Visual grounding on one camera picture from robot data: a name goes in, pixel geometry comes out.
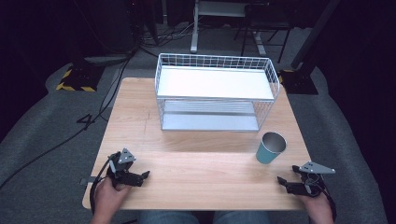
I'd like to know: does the long black floor cable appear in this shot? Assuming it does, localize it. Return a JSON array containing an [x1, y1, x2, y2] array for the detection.
[[0, 52, 135, 191]]

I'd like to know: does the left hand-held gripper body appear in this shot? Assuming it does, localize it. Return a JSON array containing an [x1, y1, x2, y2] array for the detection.
[[106, 147, 138, 188]]

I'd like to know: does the person's left leg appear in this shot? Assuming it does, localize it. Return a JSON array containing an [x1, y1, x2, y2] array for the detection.
[[137, 210, 201, 224]]

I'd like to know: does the person's right hand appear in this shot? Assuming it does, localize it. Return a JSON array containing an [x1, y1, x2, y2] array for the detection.
[[299, 191, 334, 222]]

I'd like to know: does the black yellow striped stand base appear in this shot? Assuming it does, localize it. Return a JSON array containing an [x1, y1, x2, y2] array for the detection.
[[277, 68, 319, 95], [55, 63, 106, 93]]

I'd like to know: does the person's left hand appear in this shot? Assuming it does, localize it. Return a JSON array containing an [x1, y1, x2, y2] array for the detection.
[[92, 176, 133, 219]]

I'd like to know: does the slanted black stand post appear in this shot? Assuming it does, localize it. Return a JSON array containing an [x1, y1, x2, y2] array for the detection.
[[290, 0, 343, 70]]

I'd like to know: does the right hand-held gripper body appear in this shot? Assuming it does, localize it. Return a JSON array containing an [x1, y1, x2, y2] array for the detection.
[[286, 161, 337, 199]]

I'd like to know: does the grey table edge bracket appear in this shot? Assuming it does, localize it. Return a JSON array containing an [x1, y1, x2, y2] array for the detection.
[[79, 175, 98, 187]]

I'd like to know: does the white desk frame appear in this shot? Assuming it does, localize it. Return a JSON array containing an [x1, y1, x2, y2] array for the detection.
[[190, 0, 269, 57]]

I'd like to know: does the person's right leg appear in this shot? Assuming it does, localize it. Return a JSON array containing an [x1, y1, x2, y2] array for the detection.
[[212, 210, 273, 224]]

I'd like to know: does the black chair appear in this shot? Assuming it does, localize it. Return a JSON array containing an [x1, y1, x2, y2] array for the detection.
[[233, 2, 296, 64]]

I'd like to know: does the teal cup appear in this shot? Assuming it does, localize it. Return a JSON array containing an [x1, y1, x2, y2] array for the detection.
[[255, 132, 288, 165]]

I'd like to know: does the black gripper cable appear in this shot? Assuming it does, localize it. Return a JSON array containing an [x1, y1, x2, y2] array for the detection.
[[320, 183, 338, 222], [89, 158, 114, 217]]

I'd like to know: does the white wire shelf rack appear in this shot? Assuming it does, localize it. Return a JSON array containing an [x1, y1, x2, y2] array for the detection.
[[154, 52, 281, 133]]

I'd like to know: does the bundle of floor cables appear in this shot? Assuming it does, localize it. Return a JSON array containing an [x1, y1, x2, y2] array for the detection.
[[136, 21, 195, 59]]

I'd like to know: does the person's leg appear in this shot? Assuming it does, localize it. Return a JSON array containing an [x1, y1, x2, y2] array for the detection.
[[137, 210, 201, 224], [212, 210, 273, 224]]

